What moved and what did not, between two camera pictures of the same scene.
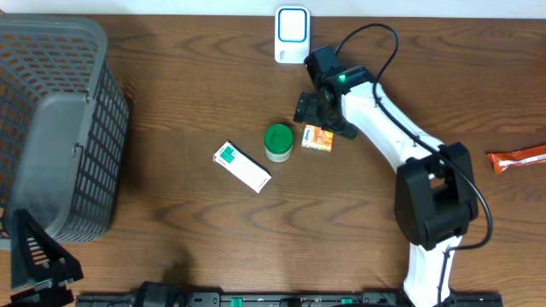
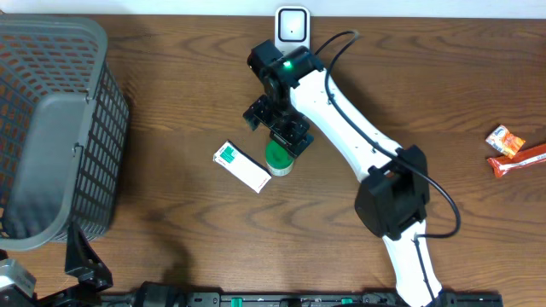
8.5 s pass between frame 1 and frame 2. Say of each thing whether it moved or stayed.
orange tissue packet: moved
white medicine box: stayed
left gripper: moved
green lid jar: moved
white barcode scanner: stayed
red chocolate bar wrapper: stayed
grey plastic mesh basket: stayed
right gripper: moved
